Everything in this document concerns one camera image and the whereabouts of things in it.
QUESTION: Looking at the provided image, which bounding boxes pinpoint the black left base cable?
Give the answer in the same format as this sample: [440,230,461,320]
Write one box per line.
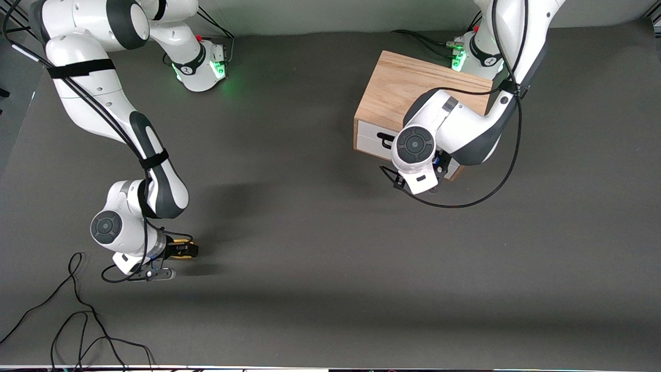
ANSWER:
[390,13,483,58]

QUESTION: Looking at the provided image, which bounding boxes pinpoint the loose black cable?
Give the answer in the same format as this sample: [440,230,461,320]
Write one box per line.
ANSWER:
[50,310,155,371]
[0,252,127,370]

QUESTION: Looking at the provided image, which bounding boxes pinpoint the yellow cube block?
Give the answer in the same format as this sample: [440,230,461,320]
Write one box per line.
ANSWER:
[172,238,199,259]

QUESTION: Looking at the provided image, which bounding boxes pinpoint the black right base cable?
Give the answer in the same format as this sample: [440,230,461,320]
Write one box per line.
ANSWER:
[164,8,237,66]

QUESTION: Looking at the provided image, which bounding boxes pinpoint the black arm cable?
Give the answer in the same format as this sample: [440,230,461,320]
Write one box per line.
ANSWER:
[380,0,530,210]
[2,0,194,284]

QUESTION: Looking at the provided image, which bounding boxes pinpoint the black base cable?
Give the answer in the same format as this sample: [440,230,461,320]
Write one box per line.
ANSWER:
[164,8,237,66]
[390,13,483,58]

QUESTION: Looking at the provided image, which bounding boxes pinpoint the wooden drawer cabinet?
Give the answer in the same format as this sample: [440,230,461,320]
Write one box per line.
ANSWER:
[353,50,494,181]

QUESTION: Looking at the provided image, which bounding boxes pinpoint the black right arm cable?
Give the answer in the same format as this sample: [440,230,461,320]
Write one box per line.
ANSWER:
[2,0,194,284]

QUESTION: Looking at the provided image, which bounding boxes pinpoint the dark grey table mat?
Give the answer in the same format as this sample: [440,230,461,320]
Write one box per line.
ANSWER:
[0,23,661,368]

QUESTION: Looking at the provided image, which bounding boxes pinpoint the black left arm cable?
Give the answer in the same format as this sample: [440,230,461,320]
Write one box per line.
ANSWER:
[380,0,530,210]

